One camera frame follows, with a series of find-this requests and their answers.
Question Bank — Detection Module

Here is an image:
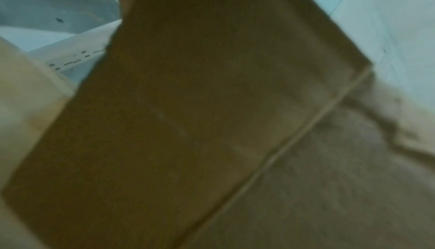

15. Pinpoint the brown cardboard box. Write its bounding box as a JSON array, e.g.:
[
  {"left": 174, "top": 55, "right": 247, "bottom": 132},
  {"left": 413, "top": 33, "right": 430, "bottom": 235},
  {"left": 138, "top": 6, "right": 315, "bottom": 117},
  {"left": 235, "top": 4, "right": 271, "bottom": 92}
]
[{"left": 0, "top": 0, "right": 435, "bottom": 249}]

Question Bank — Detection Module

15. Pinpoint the white metal shelf rack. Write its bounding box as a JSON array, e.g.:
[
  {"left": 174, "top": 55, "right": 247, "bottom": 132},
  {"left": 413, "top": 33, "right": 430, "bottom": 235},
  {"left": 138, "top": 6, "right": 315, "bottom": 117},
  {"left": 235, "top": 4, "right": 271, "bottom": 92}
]
[{"left": 0, "top": 0, "right": 124, "bottom": 83}]

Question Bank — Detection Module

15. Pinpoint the white cloth sheet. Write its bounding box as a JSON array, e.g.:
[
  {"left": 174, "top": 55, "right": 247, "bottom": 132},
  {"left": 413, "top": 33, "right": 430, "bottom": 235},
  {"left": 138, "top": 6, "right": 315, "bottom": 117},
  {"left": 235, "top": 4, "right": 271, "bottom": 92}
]
[{"left": 325, "top": 0, "right": 435, "bottom": 104}]

